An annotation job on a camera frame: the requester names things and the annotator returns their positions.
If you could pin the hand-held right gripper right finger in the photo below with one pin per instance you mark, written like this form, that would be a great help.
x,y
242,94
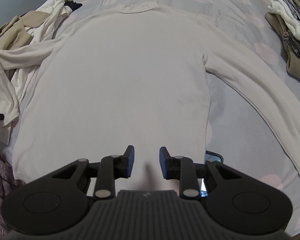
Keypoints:
x,y
163,163

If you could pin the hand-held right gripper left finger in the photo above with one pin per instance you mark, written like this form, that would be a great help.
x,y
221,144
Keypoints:
x,y
130,161

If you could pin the white long-sleeved shirt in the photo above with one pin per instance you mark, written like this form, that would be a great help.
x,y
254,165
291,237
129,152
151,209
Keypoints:
x,y
115,80

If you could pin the black smartphone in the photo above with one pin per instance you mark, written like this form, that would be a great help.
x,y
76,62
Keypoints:
x,y
215,157

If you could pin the purple blanket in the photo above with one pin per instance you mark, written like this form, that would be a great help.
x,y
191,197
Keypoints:
x,y
0,180

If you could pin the white crumpled garment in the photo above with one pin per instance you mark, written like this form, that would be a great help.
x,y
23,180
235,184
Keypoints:
x,y
56,8

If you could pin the dark navy garment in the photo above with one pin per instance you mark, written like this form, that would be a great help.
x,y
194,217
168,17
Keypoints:
x,y
73,4

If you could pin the dark floral folded garment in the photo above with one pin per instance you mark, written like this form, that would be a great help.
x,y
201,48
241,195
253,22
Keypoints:
x,y
296,47

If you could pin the white folded garment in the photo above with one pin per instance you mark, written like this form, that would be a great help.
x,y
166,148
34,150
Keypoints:
x,y
287,17

